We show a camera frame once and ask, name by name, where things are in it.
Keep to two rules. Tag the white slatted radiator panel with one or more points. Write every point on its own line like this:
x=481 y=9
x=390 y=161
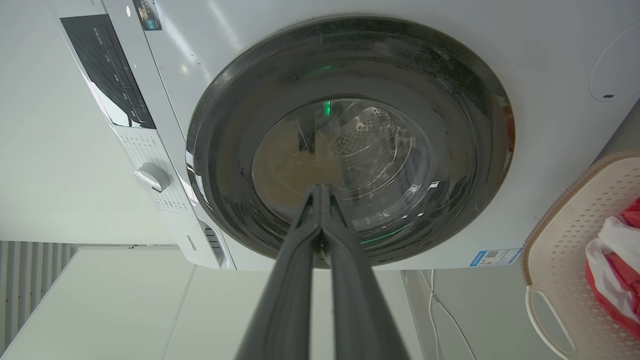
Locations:
x=25 y=285

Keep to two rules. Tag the beige perforated laundry basket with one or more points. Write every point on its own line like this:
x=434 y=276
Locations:
x=565 y=250

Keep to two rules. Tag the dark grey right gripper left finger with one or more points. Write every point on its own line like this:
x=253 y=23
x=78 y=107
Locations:
x=285 y=300

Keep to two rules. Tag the blue energy label sticker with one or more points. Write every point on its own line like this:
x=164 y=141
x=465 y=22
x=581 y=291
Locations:
x=495 y=257

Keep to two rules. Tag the round black washer door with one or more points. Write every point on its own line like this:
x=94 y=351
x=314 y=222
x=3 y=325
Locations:
x=350 y=135

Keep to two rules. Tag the silver washer control knob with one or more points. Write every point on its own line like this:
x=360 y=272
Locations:
x=152 y=177

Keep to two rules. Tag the red and white garment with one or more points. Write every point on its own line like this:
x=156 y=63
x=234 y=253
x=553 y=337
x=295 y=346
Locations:
x=617 y=265

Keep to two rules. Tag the white front-load washing machine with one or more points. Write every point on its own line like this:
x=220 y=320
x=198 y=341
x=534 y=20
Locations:
x=540 y=75

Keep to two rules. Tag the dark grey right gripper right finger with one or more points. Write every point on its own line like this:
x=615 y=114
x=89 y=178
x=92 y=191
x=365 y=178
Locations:
x=362 y=305

